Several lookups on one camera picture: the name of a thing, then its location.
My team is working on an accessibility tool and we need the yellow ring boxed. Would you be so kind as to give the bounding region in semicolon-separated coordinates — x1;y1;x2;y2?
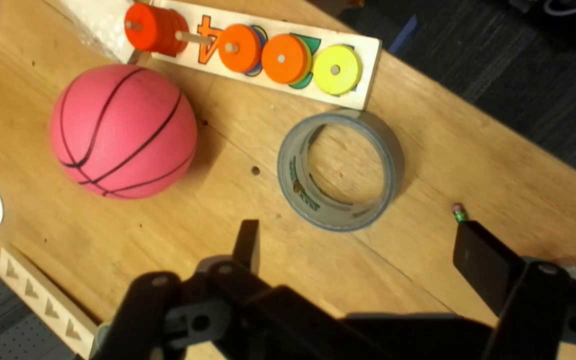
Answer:
312;41;365;97

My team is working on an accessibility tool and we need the red-orange ring stack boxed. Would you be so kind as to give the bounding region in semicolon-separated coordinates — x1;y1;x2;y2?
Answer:
122;1;190;57

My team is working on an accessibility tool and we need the grey duct tape roll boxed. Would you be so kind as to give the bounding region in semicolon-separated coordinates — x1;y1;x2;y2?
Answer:
275;108;406;233

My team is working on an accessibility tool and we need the orange ring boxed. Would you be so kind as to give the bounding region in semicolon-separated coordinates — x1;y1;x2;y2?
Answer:
261;31;314;88
217;22;267;74

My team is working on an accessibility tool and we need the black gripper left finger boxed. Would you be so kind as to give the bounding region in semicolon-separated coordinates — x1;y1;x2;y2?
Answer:
232;218;263;275

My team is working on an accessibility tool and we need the pink basketball-pattern ball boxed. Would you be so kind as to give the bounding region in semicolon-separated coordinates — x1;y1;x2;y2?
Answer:
48;61;200;202

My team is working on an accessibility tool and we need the wooden peg board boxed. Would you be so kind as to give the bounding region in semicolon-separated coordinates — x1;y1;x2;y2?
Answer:
122;0;385;111

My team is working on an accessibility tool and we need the blue floor tape strip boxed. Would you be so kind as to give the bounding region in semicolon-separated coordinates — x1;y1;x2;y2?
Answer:
390;13;423;56

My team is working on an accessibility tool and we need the yellow pencil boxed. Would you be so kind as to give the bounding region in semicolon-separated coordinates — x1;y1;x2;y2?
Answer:
450;202;470;223

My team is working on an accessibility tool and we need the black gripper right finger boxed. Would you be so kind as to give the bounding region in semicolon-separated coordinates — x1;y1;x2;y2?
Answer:
453;220;529;315

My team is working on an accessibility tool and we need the wooden strip with triangle cutouts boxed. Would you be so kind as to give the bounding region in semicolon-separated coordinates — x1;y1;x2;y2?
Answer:
0;244;100;360

